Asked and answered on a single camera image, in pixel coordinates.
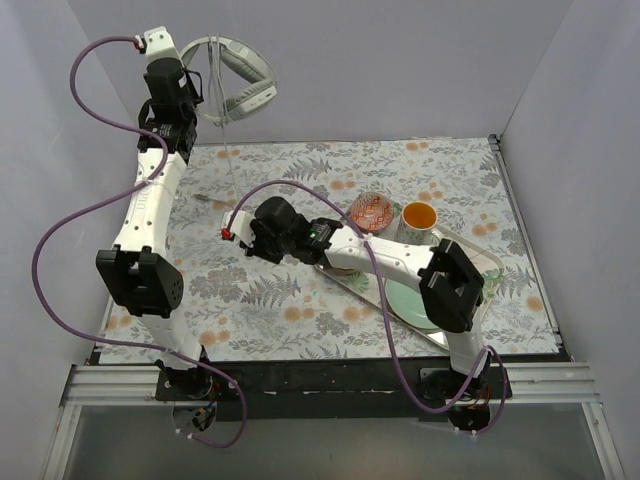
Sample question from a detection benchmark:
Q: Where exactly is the floral table mat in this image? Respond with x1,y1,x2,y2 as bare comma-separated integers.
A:
94,137,561,359

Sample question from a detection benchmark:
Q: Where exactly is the green ceramic plate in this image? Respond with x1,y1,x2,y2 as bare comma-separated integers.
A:
384,280,439,332

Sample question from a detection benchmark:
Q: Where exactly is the beige ceramic bowl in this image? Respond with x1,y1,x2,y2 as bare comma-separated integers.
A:
331,268,357,275

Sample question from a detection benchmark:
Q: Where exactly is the aluminium frame rail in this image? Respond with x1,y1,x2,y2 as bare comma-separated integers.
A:
61,360,600,406

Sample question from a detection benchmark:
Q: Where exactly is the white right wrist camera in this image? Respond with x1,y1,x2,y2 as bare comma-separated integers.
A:
221,210,255,247

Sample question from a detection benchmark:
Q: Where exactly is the red patterned small bowl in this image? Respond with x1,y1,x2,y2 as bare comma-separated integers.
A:
349,192,397,235

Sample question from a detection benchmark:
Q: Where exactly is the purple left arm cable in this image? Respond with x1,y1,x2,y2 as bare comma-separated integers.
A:
30,35,249,449

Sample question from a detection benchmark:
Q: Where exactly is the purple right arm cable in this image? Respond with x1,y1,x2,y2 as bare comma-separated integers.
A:
234,179,506,436

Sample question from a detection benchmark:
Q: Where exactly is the white over-ear headphones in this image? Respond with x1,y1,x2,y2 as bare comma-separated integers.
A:
179,33,279,126

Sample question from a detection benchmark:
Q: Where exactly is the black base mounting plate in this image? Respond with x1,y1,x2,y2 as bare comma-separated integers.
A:
154,357,512,424

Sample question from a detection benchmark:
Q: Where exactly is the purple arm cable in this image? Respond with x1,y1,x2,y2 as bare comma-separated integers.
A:
30,35,249,449
234,179,506,436

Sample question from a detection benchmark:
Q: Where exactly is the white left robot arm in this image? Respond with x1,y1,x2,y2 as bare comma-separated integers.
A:
96,58,213,400

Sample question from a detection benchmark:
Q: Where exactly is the floral metal tray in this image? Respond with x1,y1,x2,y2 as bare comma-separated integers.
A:
316,226,505,351

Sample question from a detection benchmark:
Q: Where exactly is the orange small cup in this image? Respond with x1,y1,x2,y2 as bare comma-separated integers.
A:
394,202,442,246

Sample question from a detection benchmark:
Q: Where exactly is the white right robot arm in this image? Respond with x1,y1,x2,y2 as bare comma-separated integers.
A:
226,197,491,398

